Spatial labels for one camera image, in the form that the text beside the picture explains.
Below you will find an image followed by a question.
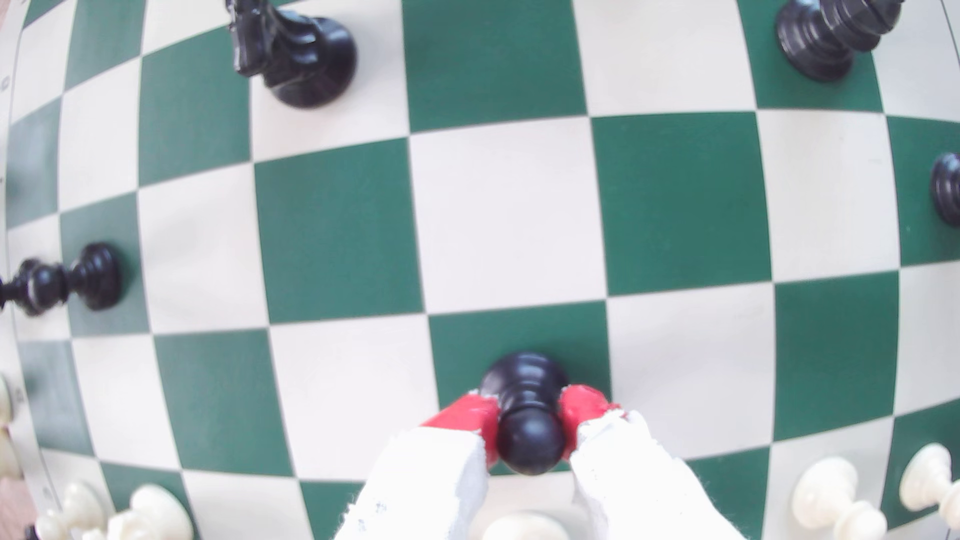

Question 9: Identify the black chess pawn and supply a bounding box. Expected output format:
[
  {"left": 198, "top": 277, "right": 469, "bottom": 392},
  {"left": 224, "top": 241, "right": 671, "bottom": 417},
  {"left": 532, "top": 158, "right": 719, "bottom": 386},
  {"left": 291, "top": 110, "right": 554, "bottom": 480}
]
[
  {"left": 0, "top": 241, "right": 125, "bottom": 318},
  {"left": 930, "top": 151, "right": 960, "bottom": 228},
  {"left": 480, "top": 351, "right": 570, "bottom": 477}
]

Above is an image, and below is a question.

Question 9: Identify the white chess pawn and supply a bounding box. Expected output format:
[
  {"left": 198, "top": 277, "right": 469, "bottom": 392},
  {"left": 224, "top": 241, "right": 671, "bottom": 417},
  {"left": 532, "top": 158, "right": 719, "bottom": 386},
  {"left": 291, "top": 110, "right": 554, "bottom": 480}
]
[
  {"left": 33, "top": 480, "right": 108, "bottom": 540},
  {"left": 898, "top": 442, "right": 960, "bottom": 530},
  {"left": 791, "top": 456, "right": 890, "bottom": 540}
]

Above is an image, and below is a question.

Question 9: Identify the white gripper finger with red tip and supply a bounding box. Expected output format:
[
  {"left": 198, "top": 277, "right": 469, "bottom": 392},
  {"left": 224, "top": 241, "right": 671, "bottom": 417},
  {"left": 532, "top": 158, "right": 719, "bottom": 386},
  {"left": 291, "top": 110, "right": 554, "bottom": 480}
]
[
  {"left": 558, "top": 384, "right": 747, "bottom": 540},
  {"left": 333, "top": 390, "right": 502, "bottom": 540}
]

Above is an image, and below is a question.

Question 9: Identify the green and cream chess mat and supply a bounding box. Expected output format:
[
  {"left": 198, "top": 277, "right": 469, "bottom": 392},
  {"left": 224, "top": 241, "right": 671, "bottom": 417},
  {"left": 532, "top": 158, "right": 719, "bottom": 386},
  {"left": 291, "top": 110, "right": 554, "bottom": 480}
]
[{"left": 0, "top": 0, "right": 960, "bottom": 540}]

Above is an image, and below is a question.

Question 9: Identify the black chess knight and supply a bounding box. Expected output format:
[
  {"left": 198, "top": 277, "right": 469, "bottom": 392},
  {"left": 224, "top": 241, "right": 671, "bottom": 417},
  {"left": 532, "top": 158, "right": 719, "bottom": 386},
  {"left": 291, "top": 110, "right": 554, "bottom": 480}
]
[{"left": 225, "top": 0, "right": 359, "bottom": 110}]

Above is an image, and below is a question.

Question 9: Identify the white chess bishop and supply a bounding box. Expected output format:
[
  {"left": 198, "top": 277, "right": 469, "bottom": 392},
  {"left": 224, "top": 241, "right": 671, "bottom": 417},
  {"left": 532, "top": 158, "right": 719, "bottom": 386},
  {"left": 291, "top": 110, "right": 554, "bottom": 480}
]
[{"left": 482, "top": 511, "right": 573, "bottom": 540}]

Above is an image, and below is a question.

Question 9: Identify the white chess knight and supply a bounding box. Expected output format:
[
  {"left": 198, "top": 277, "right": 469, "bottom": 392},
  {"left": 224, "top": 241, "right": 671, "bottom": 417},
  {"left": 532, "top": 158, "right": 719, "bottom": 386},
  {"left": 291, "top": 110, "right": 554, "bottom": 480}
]
[{"left": 82, "top": 483, "right": 195, "bottom": 540}]

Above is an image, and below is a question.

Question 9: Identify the black chess bishop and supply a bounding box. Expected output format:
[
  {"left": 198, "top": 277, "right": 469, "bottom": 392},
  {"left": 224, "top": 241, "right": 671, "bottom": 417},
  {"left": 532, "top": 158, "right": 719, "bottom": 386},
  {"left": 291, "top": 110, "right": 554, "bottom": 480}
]
[{"left": 776, "top": 0, "right": 906, "bottom": 84}]

